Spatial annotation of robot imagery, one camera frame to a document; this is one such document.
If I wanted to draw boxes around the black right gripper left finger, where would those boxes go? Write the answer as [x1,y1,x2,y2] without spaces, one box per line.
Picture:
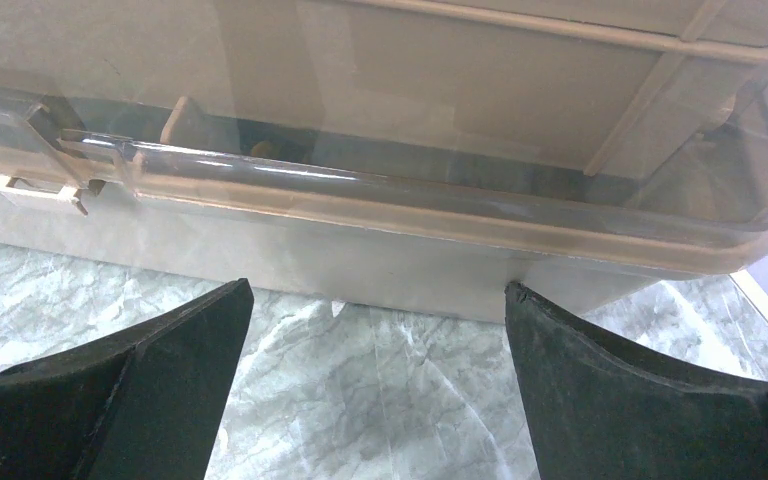
[0,278,254,479]

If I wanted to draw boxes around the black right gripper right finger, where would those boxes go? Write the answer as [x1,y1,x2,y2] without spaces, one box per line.
[505,282,768,479]

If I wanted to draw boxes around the translucent brown toolbox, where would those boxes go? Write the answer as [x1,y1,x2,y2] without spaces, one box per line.
[0,1,768,322]

